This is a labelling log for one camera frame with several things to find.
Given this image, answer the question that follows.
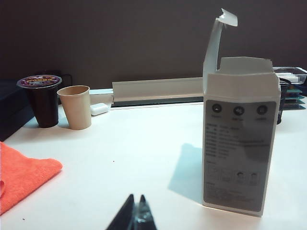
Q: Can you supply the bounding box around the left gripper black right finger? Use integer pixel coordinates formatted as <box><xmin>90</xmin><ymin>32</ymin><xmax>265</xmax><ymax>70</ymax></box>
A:
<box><xmin>137</xmin><ymin>195</ymin><xmax>158</xmax><ymax>230</ymax></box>

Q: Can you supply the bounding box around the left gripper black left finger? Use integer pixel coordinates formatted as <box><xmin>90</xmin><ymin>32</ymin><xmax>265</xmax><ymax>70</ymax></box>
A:
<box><xmin>106</xmin><ymin>194</ymin><xmax>134</xmax><ymax>230</ymax></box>

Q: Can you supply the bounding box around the white grey mask box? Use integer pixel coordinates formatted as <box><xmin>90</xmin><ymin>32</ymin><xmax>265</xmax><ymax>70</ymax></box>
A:
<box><xmin>202</xmin><ymin>8</ymin><xmax>282</xmax><ymax>218</ymax></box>

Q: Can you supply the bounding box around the dark blue box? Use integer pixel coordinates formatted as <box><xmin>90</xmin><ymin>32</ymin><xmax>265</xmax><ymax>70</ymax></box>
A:
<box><xmin>0</xmin><ymin>78</ymin><xmax>36</xmax><ymax>142</ymax></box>

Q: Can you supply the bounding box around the colourful flat box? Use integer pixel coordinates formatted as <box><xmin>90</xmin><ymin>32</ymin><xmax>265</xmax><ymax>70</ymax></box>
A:
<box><xmin>284</xmin><ymin>96</ymin><xmax>307</xmax><ymax>104</ymax></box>
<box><xmin>283</xmin><ymin>103</ymin><xmax>307</xmax><ymax>111</ymax></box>
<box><xmin>286</xmin><ymin>83</ymin><xmax>307</xmax><ymax>97</ymax></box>

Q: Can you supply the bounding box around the small white plastic case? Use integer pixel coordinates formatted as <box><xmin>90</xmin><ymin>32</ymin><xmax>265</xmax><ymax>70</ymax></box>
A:
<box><xmin>90</xmin><ymin>103</ymin><xmax>107</xmax><ymax>116</ymax></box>

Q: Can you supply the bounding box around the orange cloth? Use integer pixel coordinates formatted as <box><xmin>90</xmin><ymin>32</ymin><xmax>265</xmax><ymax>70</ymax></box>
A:
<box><xmin>0</xmin><ymin>141</ymin><xmax>64</xmax><ymax>215</ymax></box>

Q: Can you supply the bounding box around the beige paper cup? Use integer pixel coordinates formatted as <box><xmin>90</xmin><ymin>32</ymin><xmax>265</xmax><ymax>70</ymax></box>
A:
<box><xmin>57</xmin><ymin>85</ymin><xmax>93</xmax><ymax>131</ymax></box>

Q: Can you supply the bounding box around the dark cup with foil lid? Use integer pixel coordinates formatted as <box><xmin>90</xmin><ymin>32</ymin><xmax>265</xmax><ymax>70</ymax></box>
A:
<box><xmin>16</xmin><ymin>74</ymin><xmax>63</xmax><ymax>128</ymax></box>

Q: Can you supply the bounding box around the black mesh pen holder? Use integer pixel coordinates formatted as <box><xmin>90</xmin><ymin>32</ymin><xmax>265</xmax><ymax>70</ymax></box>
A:
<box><xmin>276</xmin><ymin>77</ymin><xmax>289</xmax><ymax>125</ymax></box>

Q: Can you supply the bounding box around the brown desk partition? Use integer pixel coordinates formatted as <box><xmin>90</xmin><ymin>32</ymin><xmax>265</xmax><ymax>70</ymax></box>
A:
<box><xmin>0</xmin><ymin>0</ymin><xmax>307</xmax><ymax>90</ymax></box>

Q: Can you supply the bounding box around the clear plastic tray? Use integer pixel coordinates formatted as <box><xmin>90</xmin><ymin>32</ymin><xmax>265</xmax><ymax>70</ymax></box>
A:
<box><xmin>272</xmin><ymin>66</ymin><xmax>307</xmax><ymax>85</ymax></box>

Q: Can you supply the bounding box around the white cable raceway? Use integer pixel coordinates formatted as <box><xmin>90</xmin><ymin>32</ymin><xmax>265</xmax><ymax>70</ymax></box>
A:
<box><xmin>112</xmin><ymin>77</ymin><xmax>204</xmax><ymax>107</ymax></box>

